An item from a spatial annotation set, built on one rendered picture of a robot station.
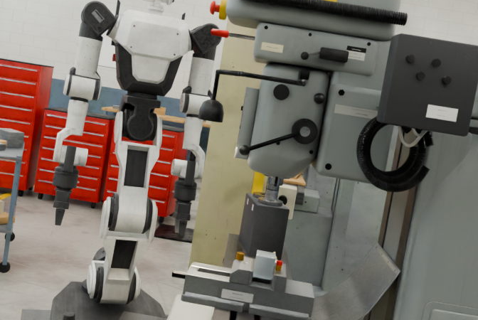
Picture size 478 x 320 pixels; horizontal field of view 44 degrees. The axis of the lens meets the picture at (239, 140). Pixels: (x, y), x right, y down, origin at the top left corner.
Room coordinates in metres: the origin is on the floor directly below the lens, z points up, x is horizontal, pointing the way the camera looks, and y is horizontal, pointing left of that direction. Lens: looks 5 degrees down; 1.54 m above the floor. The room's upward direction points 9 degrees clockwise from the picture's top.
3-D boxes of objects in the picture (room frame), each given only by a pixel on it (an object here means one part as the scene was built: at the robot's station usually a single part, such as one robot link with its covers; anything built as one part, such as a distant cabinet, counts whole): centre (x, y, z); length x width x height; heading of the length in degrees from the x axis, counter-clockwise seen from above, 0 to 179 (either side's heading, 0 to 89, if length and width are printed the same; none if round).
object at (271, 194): (2.12, -0.15, 1.19); 0.05 x 0.05 x 0.06
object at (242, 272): (1.59, -0.07, 1.06); 0.12 x 0.06 x 0.04; 177
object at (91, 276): (2.39, 0.42, 0.68); 0.21 x 0.20 x 0.13; 18
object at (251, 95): (1.75, -0.01, 1.44); 0.04 x 0.04 x 0.21; 89
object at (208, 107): (1.73, 0.09, 1.47); 0.07 x 0.07 x 0.06
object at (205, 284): (1.59, -0.09, 1.02); 0.35 x 0.15 x 0.11; 87
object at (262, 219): (2.17, -0.14, 1.07); 0.22 x 0.12 x 0.20; 10
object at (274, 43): (1.75, -0.17, 1.68); 0.34 x 0.24 x 0.10; 89
